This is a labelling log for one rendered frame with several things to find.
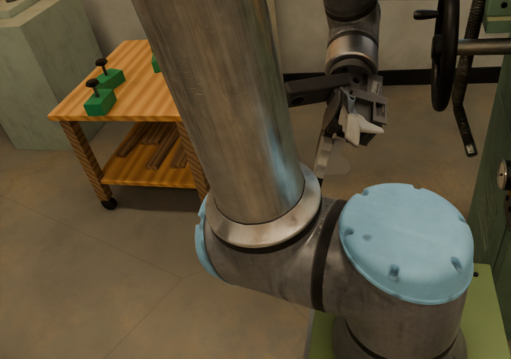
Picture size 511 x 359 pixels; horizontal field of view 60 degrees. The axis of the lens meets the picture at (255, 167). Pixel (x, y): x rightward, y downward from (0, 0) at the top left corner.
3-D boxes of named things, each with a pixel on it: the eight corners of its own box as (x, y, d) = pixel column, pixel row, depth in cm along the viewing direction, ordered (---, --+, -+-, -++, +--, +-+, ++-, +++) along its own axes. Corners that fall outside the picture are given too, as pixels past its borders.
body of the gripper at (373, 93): (387, 126, 67) (388, 68, 73) (334, 111, 66) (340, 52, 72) (365, 150, 74) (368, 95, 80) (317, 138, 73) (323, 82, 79)
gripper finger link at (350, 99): (362, 106, 62) (350, 89, 70) (352, 103, 62) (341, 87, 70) (350, 135, 64) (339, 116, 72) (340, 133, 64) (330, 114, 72)
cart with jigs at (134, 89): (155, 130, 245) (115, 17, 205) (254, 131, 230) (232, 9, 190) (98, 215, 197) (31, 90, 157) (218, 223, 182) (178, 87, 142)
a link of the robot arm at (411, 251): (452, 382, 52) (475, 293, 41) (315, 335, 59) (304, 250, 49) (466, 280, 62) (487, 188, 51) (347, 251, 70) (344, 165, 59)
